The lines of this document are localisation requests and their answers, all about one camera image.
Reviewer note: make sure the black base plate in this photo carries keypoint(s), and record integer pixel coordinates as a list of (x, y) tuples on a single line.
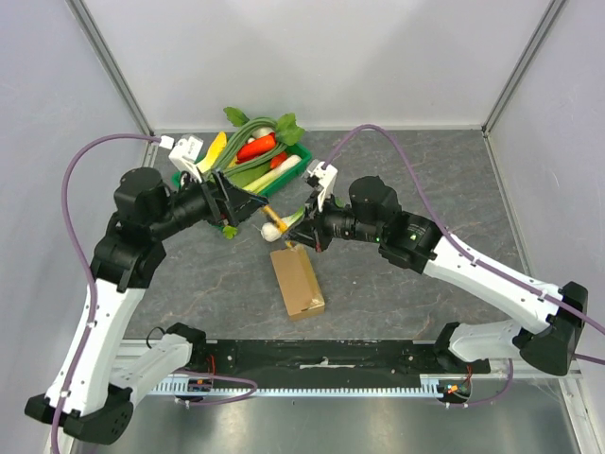
[(329, 364)]

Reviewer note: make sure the grey cable duct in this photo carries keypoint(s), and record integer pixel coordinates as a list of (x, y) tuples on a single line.
[(183, 386)]

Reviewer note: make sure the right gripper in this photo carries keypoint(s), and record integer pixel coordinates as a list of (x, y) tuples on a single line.
[(317, 227)]

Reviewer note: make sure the green bok choy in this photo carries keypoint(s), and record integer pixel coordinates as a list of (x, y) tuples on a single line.
[(331, 203)]

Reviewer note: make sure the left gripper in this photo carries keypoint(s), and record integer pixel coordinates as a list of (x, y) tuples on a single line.
[(218, 195)]

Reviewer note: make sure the yellow corn cob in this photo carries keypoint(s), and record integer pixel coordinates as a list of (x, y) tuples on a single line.
[(213, 152)]

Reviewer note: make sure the green plastic vegetable tray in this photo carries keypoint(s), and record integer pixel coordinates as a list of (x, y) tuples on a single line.
[(252, 174)]

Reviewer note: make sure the green white leek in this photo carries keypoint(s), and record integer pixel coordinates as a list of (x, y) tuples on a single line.
[(260, 183)]

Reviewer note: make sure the red chili pepper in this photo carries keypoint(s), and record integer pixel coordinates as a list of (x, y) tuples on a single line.
[(256, 148)]

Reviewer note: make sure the yellow utility knife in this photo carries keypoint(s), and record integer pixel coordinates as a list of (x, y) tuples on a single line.
[(270, 234)]

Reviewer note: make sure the green leafy vegetable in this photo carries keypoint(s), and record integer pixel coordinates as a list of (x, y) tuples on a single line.
[(286, 128)]

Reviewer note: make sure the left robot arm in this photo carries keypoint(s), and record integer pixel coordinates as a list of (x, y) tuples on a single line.
[(89, 401)]

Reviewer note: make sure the brown cardboard express box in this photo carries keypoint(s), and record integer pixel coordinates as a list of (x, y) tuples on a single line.
[(298, 283)]

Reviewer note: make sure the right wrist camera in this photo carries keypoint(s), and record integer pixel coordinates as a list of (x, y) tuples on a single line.
[(322, 178)]

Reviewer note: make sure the green long beans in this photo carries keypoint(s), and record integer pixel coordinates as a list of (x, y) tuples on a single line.
[(227, 161)]

